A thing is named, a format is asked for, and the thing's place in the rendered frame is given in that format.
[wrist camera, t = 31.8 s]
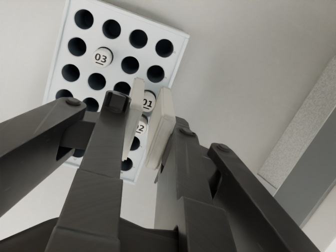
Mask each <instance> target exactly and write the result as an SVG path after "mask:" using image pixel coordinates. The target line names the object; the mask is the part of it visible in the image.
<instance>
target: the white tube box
mask: <svg viewBox="0 0 336 252"><path fill-rule="evenodd" d="M189 38H190V35H189V34H188V33H186V32H184V31H182V30H179V29H177V28H174V27H171V26H169V25H166V24H163V23H161V22H158V21H155V20H153V19H150V18H147V17H145V16H142V15H139V14H137V13H134V12H131V11H129V10H126V9H123V8H121V7H118V6H115V5H113V4H110V3H107V2H105V1H102V0H65V4H64V8H63V12H62V17H61V21H60V26H59V30H58V35H57V39H56V43H55V48H54V52H53V57H52V61H51V66H50V70H49V75H48V79H47V83H46V88H45V92H44V97H43V101H42V105H45V104H47V103H49V102H52V101H54V100H56V99H59V98H63V97H67V98H68V97H72V98H76V99H78V100H80V101H82V102H84V103H85V104H86V106H87V107H86V110H85V111H88V112H100V111H101V108H102V105H103V101H104V98H105V94H106V91H117V92H121V93H123V94H126V95H128V96H129V94H130V91H131V88H132V85H133V81H134V78H136V77H138V78H141V79H144V80H143V81H145V83H144V90H150V91H152V92H153V93H154V94H155V100H157V98H158V95H159V92H160V89H161V87H163V86H165V87H168V88H171V87H172V84H173V82H174V79H175V76H176V73H177V71H178V68H179V65H180V62H181V60H182V57H183V54H184V52H185V49H186V46H187V43H188V41H189ZM103 47H106V48H109V49H110V50H111V51H112V53H113V59H112V60H111V62H110V64H109V65H108V66H107V67H105V68H98V67H96V66H95V65H94V64H93V62H92V54H93V53H94V51H96V50H98V49H100V48H103ZM152 112H153V110H152V111H149V112H145V111H143V112H142V114H143V115H145V116H146V117H147V130H146V132H145V133H144V134H142V135H135V136H134V139H133V142H132V144H131V147H130V150H129V153H128V156H127V159H126V160H124V161H122V162H121V171H120V179H122V180H123V182H124V183H127V184H131V185H134V186H135V185H136V182H137V180H138V177H139V174H140V172H141V169H142V166H143V163H144V161H145V157H146V147H147V137H148V127H149V120H150V118H151V115H152ZM85 151H86V150H85V149H76V148H75V151H74V154H73V155H72V156H71V157H70V158H69V159H68V160H66V161H65V162H64V163H63V164H62V165H64V166H67V167H71V168H74V169H79V167H80V164H81V162H82V159H83V156H84V154H85Z"/></svg>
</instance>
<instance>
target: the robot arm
mask: <svg viewBox="0 0 336 252"><path fill-rule="evenodd" d="M144 90H145V81H144V79H142V78H139V77H136V78H134V80H133V84H132V87H131V90H130V93H129V96H128V95H126V94H124V93H122V92H118V91H114V90H108V91H106V93H105V97H104V100H103V104H102V107H101V110H100V111H99V112H91V111H86V108H87V105H86V104H85V103H84V102H82V101H80V100H78V99H77V98H74V97H61V98H58V99H56V100H53V101H51V102H49V103H46V104H44V105H41V106H39V107H37V108H34V109H32V110H29V111H27V112H25V113H22V114H20V115H18V116H15V117H13V118H10V119H8V120H6V121H3V122H1V123H0V218H1V217H2V216H3V215H4V214H5V213H7V212H8V211H9V210H10V209H11V208H12V207H13V206H15V205H16V204H17V203H18V202H19V201H20V200H22V199H23V198H24V197H25V196H26V195H27V194H28V193H30V192H31V191H32V190H33V189H34V188H35V187H37V186H38V185H39V184H40V183H41V182H42V181H43V180H45V179H46V178H47V177H48V176H49V175H50V174H52V173H53V172H54V171H55V170H56V169H57V168H58V167H60V166H61V165H62V164H63V163H64V162H65V161H67V160H68V159H69V158H70V157H71V156H72V155H73V154H74V152H75V149H81V150H85V153H84V155H83V158H82V161H81V164H80V166H79V168H77V170H76V173H75V176H74V178H73V181H72V184H71V186H70V189H69V191H68V194H67V197H66V199H65V202H64V205H63V207H62V210H61V212H60V215H59V217H55V218H52V219H49V220H46V221H44V222H41V223H39V224H37V225H34V226H32V227H30V228H27V229H25V230H23V231H20V232H18V233H16V234H14V235H11V236H9V237H7V238H4V239H2V240H0V252H321V251H320V250H319V249H318V248H317V247H316V246H315V244H314V243H313V242H312V241H311V240H310V239H309V238H308V236H307V235H306V234H305V233H304V232H303V231H302V229H301V228H300V227H299V226H298V225H297V224H296V223H295V221H294V220H293V219H292V218H291V217H290V216H289V215H288V213H287V212H286V211H285V210H284V209H283V208H282V206H281V205H280V204H279V203H278V202H277V201H276V200H275V198H274V197H273V196H272V195H271V194H270V193H269V191H268V190H267V189H266V188H265V187H264V186H263V185H262V183H261V182H260V181H259V180H258V179H257V178H256V176H255V175H254V174H253V173H252V172H251V171H250V170H249V168H248V167H247V166H246V165H245V164H244V163H243V161H242V160H241V159H240V158H239V157H238V156H237V155H236V153H235V152H234V151H233V150H232V149H230V148H229V147H228V146H227V145H225V144H222V143H215V142H214V143H212V144H211V145H210V147H209V149H208V148H206V147H204V146H202V145H200V143H199V139H198V136H197V135H196V133H194V132H192V131H191V130H190V127H189V123H188V122H187V121H186V120H185V119H184V118H181V117H178V116H175V110H174V104H173V97H172V91H171V88H169V87H166V86H163V87H161V88H160V91H159V94H158V97H157V100H156V104H155V107H154V109H153V111H152V114H151V117H150V120H149V123H148V132H147V142H146V152H145V162H144V165H145V166H146V168H148V169H151V170H154V171H155V170H156V169H159V170H158V173H157V175H156V178H155V181H154V184H156V183H157V192H156V205H155V218H154V229H152V228H144V227H141V226H139V225H137V224H135V223H133V222H130V221H128V220H126V219H124V218H121V217H120V215H121V204H122V192H123V179H120V175H121V166H122V161H124V160H127V157H128V154H129V151H130V148H131V145H132V143H133V140H134V137H135V134H136V131H137V128H138V125H139V122H140V119H141V116H142V113H143V106H144ZM160 163H161V165H160ZM159 166H160V168H159Z"/></svg>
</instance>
